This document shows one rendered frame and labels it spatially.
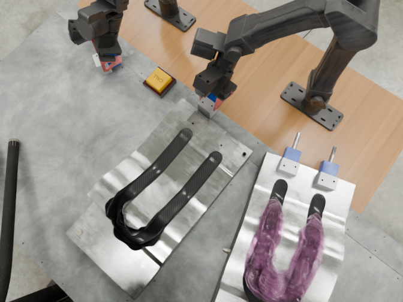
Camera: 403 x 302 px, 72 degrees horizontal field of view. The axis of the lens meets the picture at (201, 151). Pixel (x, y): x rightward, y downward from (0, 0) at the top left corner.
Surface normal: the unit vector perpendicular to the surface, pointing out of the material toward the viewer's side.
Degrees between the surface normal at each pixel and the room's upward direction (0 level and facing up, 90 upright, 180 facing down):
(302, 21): 91
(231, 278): 0
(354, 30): 90
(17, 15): 0
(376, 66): 0
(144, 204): 22
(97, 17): 91
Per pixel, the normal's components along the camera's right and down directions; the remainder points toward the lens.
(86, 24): -0.52, 0.61
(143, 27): -0.03, -0.25
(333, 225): 0.12, -0.59
